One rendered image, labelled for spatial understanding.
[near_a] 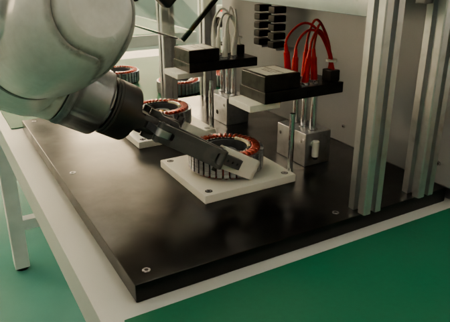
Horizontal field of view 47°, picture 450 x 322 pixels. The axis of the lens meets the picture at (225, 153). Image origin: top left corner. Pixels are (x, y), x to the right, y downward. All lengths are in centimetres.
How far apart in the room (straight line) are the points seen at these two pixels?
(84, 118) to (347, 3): 35
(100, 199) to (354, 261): 34
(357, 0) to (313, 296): 34
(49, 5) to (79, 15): 2
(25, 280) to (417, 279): 160
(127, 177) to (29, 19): 41
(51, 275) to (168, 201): 134
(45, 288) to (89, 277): 135
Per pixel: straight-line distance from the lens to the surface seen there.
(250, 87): 77
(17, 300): 192
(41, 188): 83
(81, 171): 82
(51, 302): 187
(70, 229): 70
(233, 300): 55
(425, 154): 73
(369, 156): 65
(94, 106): 62
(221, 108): 101
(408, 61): 81
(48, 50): 42
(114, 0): 43
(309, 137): 80
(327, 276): 59
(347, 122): 92
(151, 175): 78
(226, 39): 98
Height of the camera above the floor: 108
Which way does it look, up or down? 21 degrees down
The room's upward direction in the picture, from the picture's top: straight up
